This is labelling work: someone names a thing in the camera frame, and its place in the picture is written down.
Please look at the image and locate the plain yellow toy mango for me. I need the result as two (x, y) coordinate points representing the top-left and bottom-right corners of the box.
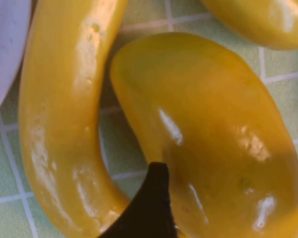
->
(109, 32), (298, 238)

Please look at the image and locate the pink round plate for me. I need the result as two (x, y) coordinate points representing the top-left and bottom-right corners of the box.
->
(0, 0), (33, 119)

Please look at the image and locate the yellow toy banana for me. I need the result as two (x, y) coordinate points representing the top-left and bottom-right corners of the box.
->
(200, 0), (298, 52)
(17, 0), (137, 238)

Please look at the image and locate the green checked tablecloth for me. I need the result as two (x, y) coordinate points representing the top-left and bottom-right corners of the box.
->
(0, 0), (298, 238)

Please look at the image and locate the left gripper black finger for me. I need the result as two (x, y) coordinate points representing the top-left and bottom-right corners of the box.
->
(98, 162), (181, 238)

